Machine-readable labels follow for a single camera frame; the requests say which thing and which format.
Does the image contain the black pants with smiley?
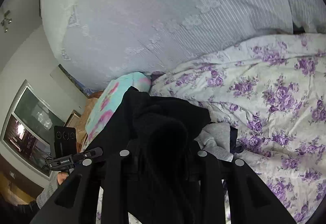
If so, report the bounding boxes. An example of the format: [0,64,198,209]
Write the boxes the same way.
[91,87,225,223]

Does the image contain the grey sleeved left forearm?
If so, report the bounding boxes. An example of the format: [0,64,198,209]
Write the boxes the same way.
[36,172,59,209]

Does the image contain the person's left hand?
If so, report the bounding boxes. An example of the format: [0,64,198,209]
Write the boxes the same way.
[57,172,68,185]

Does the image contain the window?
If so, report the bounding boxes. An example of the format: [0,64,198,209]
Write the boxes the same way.
[1,81,65,178]

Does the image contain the folded dark navy garment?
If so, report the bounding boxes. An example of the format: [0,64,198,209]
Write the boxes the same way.
[230,127,244,154]

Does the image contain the teal pink floral quilt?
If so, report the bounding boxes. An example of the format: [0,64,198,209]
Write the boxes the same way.
[84,72,151,147]

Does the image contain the folded grey garment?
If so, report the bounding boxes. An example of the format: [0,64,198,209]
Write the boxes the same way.
[195,123,233,162]

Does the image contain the purple floral bed sheet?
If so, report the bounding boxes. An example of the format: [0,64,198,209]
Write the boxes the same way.
[147,34,325,223]

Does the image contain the wooden bed frame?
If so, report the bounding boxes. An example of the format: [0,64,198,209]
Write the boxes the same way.
[65,91,103,152]

